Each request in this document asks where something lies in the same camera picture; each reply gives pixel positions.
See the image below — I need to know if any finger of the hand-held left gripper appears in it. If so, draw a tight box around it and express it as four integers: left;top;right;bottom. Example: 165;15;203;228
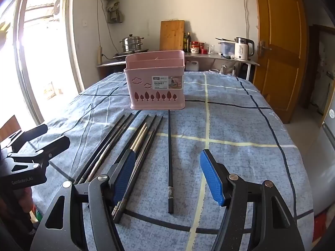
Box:
8;135;71;168
5;124;49;149

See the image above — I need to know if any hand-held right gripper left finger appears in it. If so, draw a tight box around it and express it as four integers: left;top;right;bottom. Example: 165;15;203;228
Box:
30;149;137;251

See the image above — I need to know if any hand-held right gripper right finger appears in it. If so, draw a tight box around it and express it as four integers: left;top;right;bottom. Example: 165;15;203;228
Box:
199;149;305;251

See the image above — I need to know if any light wooden chopstick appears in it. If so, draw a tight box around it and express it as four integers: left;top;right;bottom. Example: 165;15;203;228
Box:
132;129;149;154
130;125;147;152

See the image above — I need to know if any bundle of dark chopsticks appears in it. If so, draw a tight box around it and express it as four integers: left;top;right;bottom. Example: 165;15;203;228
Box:
74;112;164;221

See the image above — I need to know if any black chopstick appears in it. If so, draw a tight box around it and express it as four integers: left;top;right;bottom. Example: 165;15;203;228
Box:
167;110;175;213

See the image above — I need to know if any pink plastic utensil basket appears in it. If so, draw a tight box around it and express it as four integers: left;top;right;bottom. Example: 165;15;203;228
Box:
124;50;187;110

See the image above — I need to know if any brown wooden panel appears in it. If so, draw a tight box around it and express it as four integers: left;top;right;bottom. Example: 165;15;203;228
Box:
0;115;21;140

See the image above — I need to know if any blue checked blanket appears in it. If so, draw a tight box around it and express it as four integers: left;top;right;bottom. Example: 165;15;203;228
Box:
21;70;314;251

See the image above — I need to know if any large window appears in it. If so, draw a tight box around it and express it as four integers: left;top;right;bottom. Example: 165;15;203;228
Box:
0;0;87;126

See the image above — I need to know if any small side table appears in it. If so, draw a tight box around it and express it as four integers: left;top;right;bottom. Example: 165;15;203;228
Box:
96;58;126;80

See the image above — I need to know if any plastic bag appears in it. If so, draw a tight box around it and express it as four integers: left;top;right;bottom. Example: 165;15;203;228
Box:
220;64;237;77

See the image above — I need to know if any black induction cooker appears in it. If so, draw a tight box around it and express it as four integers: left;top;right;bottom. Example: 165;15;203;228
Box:
112;50;149;59

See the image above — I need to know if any steel shelf table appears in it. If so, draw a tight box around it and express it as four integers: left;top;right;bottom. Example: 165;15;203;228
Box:
183;52;260;81

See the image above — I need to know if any outdoor fan unit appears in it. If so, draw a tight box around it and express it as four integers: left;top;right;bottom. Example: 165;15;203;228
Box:
52;0;63;20

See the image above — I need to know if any stainless steel steamer pot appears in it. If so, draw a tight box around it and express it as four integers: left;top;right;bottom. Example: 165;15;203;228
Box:
120;34;144;53

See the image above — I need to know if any brown wooden door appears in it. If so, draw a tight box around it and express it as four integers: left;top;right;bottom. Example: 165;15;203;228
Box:
253;0;309;124

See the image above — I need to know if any blue and white container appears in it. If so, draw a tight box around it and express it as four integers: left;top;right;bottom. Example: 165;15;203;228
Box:
218;40;236;58

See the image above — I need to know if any white electric kettle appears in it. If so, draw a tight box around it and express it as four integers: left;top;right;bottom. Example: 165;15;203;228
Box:
234;37;255;60

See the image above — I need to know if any bamboo cutting board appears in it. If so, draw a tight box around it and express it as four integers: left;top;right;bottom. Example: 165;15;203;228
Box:
159;20;185;52

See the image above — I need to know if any hanging beige cloth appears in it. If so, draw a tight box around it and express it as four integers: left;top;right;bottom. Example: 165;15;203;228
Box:
102;0;123;24

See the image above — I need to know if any metal door handle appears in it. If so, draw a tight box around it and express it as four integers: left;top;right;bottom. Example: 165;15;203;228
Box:
259;40;273;56

